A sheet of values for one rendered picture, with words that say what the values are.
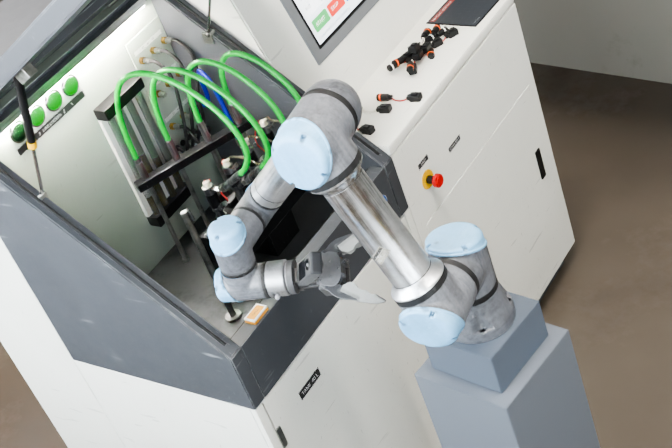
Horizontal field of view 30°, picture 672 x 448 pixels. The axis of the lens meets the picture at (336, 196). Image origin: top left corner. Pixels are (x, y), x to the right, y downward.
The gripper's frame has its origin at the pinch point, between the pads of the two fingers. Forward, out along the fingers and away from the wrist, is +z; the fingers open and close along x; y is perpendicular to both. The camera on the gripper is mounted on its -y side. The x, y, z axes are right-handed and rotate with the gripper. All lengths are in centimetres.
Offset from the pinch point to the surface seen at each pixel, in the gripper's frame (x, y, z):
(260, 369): 14.6, 21.1, -32.7
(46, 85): -50, -1, -74
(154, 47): -69, 26, -59
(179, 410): 19, 39, -58
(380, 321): -2, 60, -13
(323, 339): 5.4, 39.6, -22.9
